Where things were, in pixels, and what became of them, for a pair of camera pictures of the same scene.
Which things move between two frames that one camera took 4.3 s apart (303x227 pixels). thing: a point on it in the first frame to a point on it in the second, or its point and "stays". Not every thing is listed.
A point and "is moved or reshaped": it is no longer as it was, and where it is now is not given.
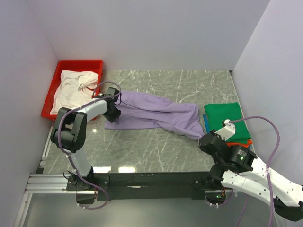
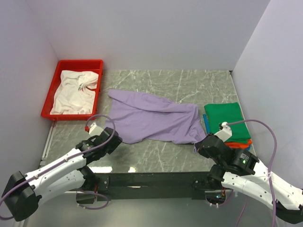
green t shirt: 216,113 stays
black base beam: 111,187 stays
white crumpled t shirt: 75,88 stays
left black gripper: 111,118 to 118,141
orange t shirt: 247,144 stays
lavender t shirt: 138,110 is moved or reshaped
